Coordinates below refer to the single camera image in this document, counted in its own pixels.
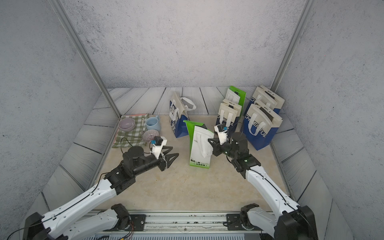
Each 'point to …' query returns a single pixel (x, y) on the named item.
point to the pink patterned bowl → (149, 135)
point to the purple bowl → (126, 124)
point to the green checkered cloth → (134, 137)
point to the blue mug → (153, 123)
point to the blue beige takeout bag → (262, 95)
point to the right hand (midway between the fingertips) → (210, 139)
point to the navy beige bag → (229, 113)
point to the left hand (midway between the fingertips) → (176, 152)
